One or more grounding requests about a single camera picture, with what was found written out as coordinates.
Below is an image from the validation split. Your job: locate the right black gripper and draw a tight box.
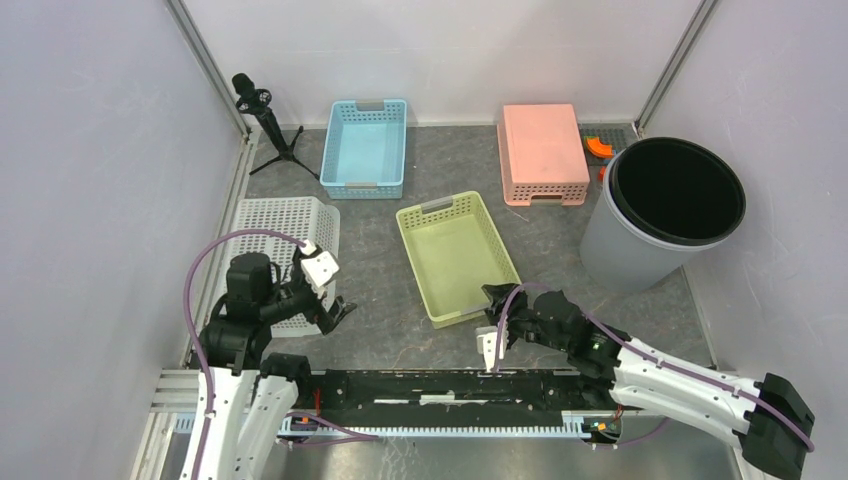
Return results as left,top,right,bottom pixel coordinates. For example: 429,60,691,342
481,283,569,353

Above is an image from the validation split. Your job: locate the green plastic basket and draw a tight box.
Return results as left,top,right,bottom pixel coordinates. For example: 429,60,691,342
395,191,520,329

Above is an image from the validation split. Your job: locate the large white perforated basket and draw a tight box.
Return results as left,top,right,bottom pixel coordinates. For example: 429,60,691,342
215,196,340,297

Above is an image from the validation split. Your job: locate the pink plastic basket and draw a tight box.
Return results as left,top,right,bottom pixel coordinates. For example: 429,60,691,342
497,104,590,207

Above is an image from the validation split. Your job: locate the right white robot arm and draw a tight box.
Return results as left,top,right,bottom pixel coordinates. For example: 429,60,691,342
478,283,815,479

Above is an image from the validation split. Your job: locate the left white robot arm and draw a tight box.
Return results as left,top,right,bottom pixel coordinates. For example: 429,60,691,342
180,247,356,479

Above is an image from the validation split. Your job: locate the blue plastic basket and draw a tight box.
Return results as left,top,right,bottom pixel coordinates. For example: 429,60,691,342
320,99,408,200

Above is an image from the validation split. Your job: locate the dark tray with orange blocks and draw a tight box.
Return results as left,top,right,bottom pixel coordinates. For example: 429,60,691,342
580,126,629,166

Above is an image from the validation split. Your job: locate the grey bin with black liner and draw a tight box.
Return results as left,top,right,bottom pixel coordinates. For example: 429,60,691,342
579,137,747,293

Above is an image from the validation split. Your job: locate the black microphone on tripod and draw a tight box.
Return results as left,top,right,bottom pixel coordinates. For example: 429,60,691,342
231,73,320,180

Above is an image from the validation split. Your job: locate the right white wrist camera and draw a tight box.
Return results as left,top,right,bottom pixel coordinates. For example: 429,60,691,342
475,326,507,373

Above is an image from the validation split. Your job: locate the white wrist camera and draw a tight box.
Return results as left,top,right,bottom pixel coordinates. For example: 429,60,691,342
475,326,507,373
296,240,340,299

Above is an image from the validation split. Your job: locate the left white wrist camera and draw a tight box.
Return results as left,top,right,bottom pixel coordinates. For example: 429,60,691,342
296,240,340,299

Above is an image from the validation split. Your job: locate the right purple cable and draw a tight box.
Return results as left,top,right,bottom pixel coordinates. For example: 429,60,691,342
493,283,816,454

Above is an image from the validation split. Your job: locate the purple cable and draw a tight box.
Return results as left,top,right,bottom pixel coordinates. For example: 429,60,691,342
493,283,816,454
182,229,313,480

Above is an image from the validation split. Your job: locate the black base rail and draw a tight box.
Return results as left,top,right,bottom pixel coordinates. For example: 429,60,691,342
296,369,617,428

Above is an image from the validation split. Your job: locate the white cable duct strip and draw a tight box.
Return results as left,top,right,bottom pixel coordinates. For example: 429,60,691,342
277,413,621,442

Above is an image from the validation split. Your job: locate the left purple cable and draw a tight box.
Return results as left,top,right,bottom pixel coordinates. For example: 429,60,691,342
182,229,313,480

